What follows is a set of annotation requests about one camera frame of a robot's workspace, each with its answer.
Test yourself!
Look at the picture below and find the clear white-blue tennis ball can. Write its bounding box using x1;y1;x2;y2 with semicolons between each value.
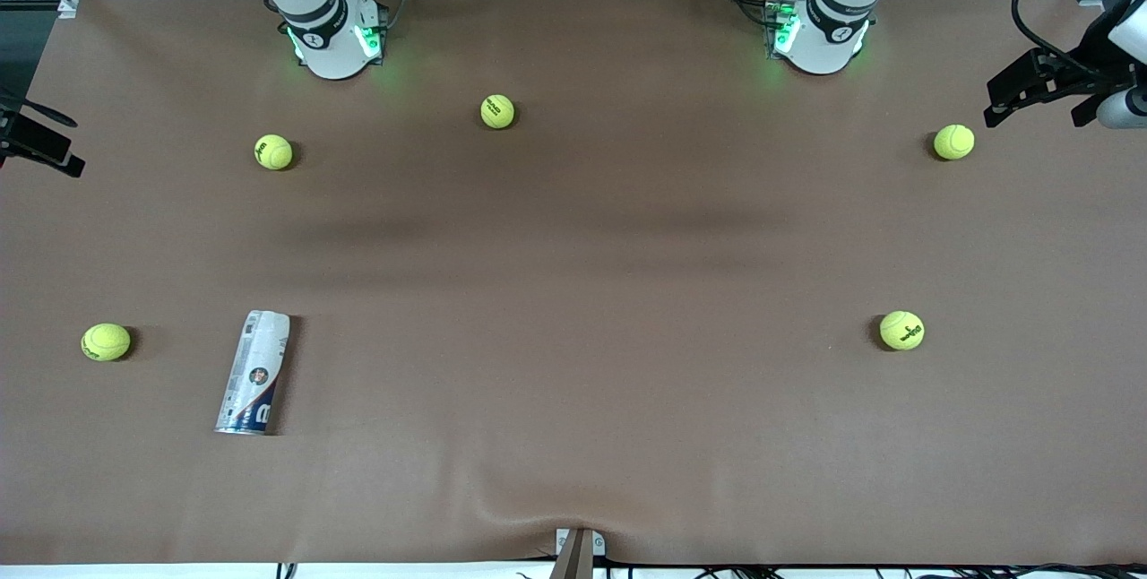
213;310;292;435

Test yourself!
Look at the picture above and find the yellow tennis ball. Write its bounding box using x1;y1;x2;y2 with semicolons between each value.
254;134;294;171
81;323;132;362
879;310;926;351
479;93;517;130
933;124;976;161

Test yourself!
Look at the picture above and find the brown table cover mat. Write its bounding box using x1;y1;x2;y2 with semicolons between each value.
0;0;1147;566

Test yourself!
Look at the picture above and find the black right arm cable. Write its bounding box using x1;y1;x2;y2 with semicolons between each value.
22;98;80;128

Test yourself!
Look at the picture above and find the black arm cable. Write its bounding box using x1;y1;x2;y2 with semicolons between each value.
22;98;80;128
1011;0;1090;78

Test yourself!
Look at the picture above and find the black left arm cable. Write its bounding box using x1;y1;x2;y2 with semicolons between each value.
1011;0;1090;78

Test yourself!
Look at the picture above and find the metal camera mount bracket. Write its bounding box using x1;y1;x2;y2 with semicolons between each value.
554;527;607;579

